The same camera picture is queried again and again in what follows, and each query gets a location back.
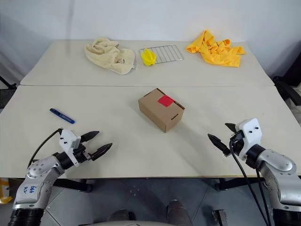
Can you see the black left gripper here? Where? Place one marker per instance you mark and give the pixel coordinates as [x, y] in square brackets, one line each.
[81, 153]

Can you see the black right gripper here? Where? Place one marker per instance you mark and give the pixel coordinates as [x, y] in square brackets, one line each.
[237, 144]

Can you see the brown cardboard box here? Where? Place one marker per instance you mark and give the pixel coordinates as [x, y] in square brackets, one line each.
[160, 116]

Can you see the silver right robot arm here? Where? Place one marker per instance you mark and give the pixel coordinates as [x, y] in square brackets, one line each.
[277, 164]

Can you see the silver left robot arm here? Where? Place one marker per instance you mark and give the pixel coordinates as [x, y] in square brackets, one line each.
[37, 170]

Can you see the red tape seal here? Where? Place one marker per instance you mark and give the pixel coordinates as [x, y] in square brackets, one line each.
[165, 101]

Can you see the yellow orange crumpled shirt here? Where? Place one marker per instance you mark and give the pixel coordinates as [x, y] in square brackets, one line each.
[218, 56]

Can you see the black office chair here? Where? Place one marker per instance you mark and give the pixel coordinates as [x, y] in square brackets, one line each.
[290, 90]

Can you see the cream crumpled towel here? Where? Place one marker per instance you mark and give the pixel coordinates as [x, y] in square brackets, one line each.
[105, 56]

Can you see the yellow silicone glove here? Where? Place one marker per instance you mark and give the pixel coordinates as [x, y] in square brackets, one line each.
[148, 57]

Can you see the yellow floor object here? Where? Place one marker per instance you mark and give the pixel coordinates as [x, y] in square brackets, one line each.
[4, 190]

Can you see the black tripod stand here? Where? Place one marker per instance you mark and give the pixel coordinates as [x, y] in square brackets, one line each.
[7, 83]

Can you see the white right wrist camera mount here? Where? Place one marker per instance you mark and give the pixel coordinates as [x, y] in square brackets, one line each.
[250, 136]

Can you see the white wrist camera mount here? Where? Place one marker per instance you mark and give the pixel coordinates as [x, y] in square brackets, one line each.
[250, 136]
[68, 139]

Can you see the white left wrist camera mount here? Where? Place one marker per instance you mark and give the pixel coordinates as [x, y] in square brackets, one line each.
[68, 139]

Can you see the black table frame bar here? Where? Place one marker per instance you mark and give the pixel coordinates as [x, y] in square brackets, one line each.
[240, 183]
[75, 184]

